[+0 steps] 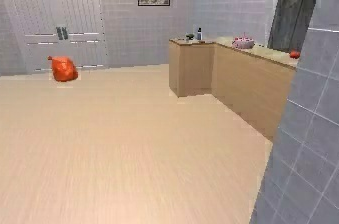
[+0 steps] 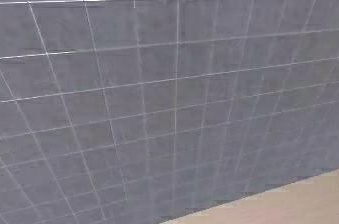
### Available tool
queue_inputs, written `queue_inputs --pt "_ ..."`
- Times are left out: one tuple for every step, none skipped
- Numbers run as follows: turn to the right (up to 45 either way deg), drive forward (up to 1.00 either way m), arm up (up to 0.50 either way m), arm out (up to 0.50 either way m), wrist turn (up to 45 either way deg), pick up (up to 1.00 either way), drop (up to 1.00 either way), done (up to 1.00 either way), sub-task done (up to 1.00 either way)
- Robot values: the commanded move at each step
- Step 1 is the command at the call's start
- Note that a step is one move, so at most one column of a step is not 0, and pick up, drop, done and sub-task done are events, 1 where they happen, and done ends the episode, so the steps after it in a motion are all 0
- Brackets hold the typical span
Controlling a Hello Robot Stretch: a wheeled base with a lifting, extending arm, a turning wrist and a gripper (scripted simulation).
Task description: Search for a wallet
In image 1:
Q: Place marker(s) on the small dark green object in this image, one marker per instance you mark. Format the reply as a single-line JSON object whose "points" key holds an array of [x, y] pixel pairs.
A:
{"points": [[189, 36]]}

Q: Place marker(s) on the light wooden counter cabinet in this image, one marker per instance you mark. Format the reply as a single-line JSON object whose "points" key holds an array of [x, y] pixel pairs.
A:
{"points": [[243, 76]]}

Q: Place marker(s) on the blue spray bottle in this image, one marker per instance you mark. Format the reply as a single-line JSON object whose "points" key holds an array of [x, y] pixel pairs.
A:
{"points": [[199, 34]]}

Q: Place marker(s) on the pink patterned bowl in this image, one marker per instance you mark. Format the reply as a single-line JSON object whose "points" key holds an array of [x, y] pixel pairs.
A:
{"points": [[243, 43]]}

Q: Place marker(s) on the orange garbage bag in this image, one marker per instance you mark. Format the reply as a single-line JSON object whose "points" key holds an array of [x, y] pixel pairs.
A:
{"points": [[63, 69]]}

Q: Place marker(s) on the white double door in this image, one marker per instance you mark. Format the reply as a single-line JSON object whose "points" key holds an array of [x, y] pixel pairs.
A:
{"points": [[57, 36]]}

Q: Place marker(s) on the red tomato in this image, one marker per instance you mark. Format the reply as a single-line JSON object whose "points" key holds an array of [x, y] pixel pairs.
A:
{"points": [[294, 54]]}

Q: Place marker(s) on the dark grey door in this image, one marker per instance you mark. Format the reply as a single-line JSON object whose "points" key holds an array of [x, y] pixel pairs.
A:
{"points": [[290, 25]]}

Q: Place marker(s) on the framed wall picture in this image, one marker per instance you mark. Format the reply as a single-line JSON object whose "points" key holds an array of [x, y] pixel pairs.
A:
{"points": [[153, 2]]}

